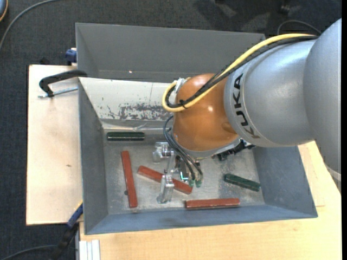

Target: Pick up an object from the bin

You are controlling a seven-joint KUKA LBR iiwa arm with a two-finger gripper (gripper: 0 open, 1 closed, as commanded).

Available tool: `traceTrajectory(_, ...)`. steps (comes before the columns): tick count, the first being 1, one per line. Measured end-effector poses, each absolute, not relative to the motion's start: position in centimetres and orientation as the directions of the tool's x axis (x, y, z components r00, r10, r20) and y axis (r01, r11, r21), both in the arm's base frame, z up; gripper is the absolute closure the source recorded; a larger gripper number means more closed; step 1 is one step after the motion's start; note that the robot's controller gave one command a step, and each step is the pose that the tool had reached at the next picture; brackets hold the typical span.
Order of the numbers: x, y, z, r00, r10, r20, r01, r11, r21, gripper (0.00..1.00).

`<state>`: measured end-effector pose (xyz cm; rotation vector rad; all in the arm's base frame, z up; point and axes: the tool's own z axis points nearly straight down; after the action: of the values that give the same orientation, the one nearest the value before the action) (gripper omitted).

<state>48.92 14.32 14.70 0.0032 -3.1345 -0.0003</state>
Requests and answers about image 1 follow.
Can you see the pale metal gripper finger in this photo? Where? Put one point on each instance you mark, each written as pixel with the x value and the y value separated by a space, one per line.
pixel 160 152
pixel 166 188

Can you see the red-brown flat block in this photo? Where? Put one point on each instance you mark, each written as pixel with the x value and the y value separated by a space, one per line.
pixel 150 174
pixel 212 203
pixel 129 179

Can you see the dark green flat block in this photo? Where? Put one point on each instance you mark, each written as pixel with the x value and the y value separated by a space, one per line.
pixel 241 182
pixel 125 136

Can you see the grey metal bin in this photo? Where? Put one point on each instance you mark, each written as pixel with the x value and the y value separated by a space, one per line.
pixel 151 53

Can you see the pale wood flat board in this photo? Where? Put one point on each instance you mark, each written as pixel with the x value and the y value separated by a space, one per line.
pixel 52 150

